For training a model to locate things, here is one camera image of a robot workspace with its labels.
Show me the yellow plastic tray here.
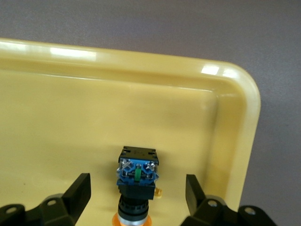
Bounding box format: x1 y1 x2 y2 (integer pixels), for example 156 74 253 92
0 37 261 226

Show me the yellow push button switch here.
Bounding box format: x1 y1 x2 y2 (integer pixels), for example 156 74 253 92
115 145 163 226

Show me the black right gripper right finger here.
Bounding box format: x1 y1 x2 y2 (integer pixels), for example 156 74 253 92
183 174 278 226

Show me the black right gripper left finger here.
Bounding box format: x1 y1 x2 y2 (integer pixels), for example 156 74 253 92
0 173 91 226

